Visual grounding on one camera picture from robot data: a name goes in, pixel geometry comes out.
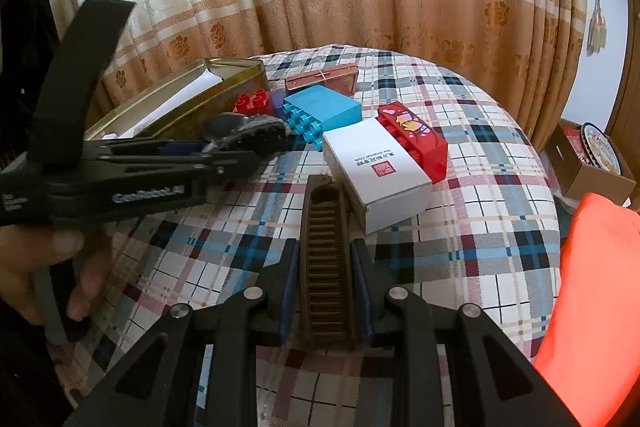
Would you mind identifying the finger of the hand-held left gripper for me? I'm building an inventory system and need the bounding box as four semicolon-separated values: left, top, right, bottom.
82;134;221;160
100;149;263;188

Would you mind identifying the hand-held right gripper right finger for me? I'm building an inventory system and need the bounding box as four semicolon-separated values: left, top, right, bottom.
350;239;583;427

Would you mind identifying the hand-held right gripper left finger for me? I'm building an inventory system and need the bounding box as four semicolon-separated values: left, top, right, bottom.
62;239;301;427

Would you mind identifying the black knobbly plastic toy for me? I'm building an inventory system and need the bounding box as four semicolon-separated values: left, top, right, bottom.
202;113;293;158

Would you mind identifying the brown ribbed comb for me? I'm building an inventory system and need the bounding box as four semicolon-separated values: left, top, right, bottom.
299;174;360;348

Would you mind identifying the gold tin box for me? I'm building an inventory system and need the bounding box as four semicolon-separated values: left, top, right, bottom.
82;57;268;142

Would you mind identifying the blue building block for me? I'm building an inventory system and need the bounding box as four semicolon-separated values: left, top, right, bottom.
282;87;363;152

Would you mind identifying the white cardboard box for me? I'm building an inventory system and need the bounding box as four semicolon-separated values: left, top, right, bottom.
321;118;433;235

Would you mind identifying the person's left hand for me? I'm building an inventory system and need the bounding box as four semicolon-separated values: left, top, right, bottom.
0;224;116;323

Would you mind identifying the dark hanging clothing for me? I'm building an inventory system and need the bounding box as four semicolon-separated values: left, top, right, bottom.
0;0;61;168

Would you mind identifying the small red building block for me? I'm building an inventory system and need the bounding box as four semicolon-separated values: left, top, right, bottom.
233;89;276;118

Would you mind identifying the white paper sheet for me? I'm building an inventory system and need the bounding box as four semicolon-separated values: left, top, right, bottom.
135;72;223;132

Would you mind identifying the plaid tablecloth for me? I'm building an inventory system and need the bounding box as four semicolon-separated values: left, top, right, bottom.
50;47;563;427

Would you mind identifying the red printed building block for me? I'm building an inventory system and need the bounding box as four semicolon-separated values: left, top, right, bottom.
377;101;449;184

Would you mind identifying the orange cloth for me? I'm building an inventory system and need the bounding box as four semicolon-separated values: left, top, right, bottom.
532;192;640;427

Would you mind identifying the brown cardboard box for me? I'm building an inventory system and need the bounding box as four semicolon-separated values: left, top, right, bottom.
545;117;638;208

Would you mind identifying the red packet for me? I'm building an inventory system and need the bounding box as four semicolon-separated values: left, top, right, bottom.
564;127;585;164

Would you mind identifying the round printed tin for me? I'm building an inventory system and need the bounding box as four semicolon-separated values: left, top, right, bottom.
580;122;636;180

